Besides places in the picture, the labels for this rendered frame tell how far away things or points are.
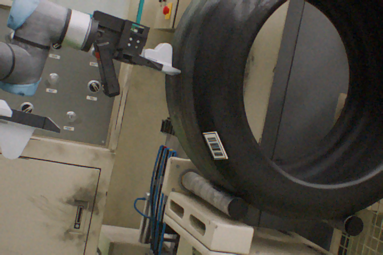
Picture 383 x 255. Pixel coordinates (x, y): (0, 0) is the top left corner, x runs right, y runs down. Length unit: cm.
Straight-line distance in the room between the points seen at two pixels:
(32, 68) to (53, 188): 77
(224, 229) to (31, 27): 57
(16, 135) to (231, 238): 75
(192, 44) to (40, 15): 31
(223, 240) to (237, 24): 45
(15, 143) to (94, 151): 130
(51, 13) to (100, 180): 85
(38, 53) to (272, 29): 70
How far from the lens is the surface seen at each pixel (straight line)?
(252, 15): 149
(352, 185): 162
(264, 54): 195
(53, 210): 222
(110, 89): 153
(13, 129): 92
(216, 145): 150
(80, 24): 149
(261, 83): 195
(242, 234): 158
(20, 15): 148
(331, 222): 175
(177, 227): 179
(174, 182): 188
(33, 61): 149
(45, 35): 149
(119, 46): 151
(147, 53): 154
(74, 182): 221
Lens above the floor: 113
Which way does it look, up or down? 3 degrees down
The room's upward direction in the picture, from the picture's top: 11 degrees clockwise
